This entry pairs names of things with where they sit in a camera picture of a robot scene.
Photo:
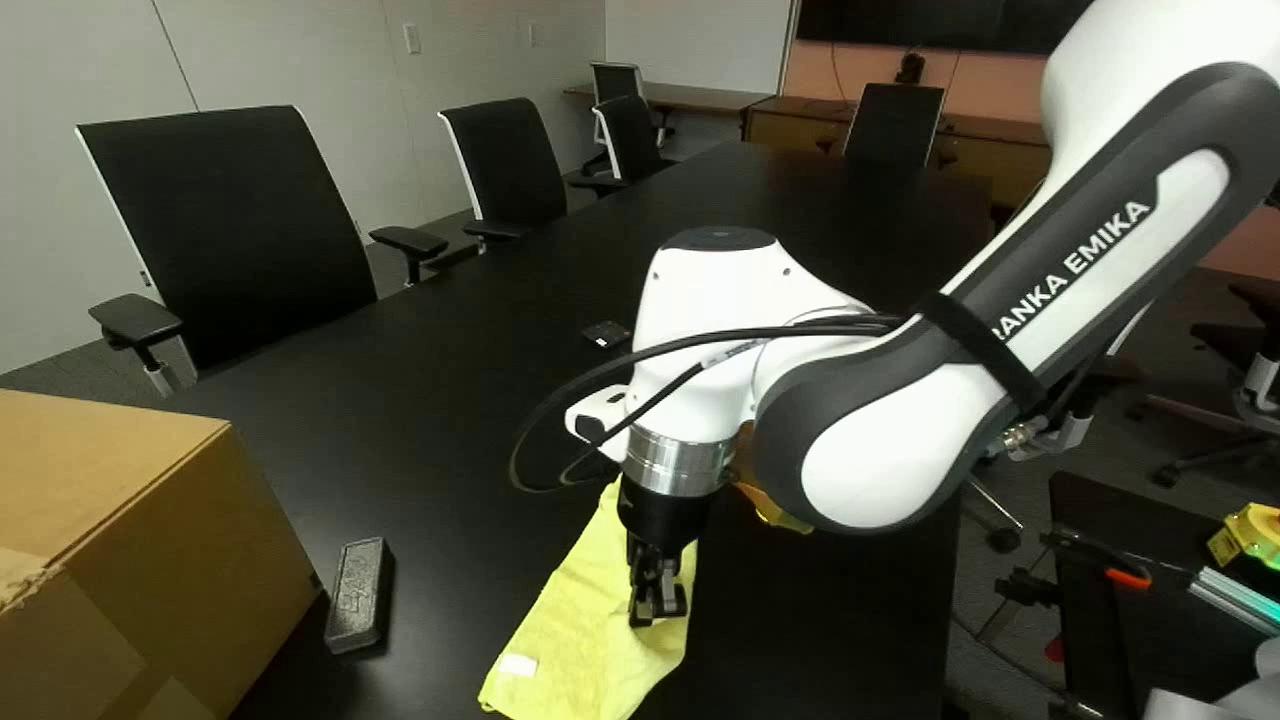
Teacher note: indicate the small black adapter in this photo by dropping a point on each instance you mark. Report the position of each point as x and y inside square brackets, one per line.
[607, 332]

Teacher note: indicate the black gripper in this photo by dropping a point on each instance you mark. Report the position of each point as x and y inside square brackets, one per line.
[658, 533]

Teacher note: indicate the wall television screen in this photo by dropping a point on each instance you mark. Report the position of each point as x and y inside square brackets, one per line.
[964, 24]

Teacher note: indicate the black office chair near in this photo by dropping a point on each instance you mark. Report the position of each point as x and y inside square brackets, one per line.
[238, 226]

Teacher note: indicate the yellow cloth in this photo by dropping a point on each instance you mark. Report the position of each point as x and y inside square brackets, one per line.
[577, 653]

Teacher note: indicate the black remote control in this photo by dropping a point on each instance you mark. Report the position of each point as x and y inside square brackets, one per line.
[359, 599]

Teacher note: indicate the black office chair far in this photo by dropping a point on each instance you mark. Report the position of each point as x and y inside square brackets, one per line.
[631, 134]

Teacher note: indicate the black office chair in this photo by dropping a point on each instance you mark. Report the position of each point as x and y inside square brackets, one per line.
[631, 134]
[508, 169]
[238, 226]

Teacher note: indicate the cardboard box on table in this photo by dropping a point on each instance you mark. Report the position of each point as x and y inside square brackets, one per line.
[147, 566]

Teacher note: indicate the black chair at table end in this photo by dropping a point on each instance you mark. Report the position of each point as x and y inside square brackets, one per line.
[899, 123]

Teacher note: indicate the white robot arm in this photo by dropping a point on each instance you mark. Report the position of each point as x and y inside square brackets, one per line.
[1163, 125]

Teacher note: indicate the black equipment cart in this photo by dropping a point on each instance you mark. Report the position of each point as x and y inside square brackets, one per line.
[1132, 608]

